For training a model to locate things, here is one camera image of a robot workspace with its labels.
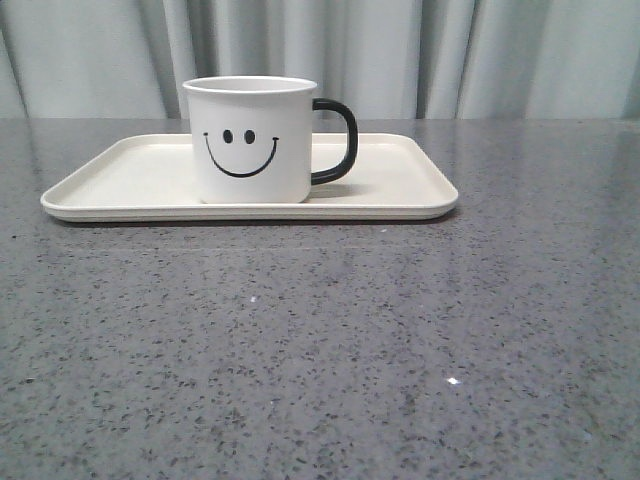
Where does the white smiley mug black handle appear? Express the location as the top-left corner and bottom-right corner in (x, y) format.
(183, 76), (359, 203)

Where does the cream rectangular plastic tray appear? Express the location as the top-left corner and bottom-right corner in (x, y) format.
(41, 133), (459, 222)

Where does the grey-white curtain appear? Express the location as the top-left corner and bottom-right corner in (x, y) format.
(1, 1), (639, 119)

